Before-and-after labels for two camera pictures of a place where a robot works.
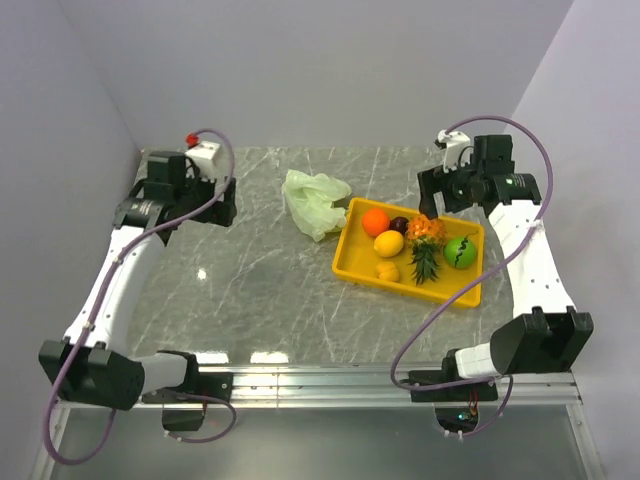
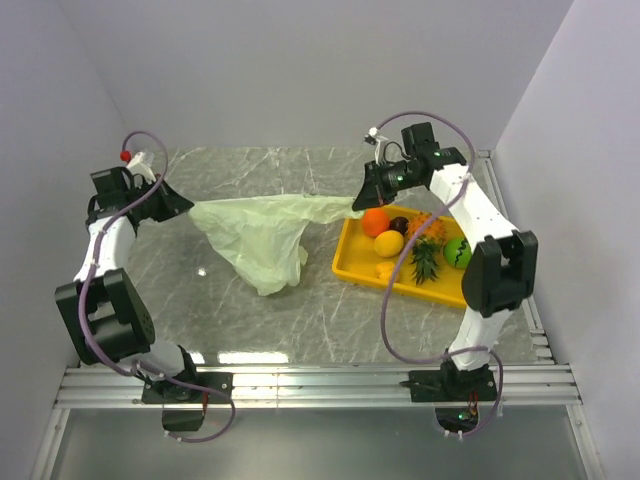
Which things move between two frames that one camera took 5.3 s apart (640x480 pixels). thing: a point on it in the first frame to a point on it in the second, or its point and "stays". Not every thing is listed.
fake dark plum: [399, 223] stays
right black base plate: [480, 391] stays
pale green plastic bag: [310, 201] to [263, 234]
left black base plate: [194, 382] stays
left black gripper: [222, 212] to [171, 203]
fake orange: [375, 221] stays
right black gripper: [431, 181] to [374, 191]
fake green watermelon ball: [460, 253] stays
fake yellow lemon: [388, 243] stays
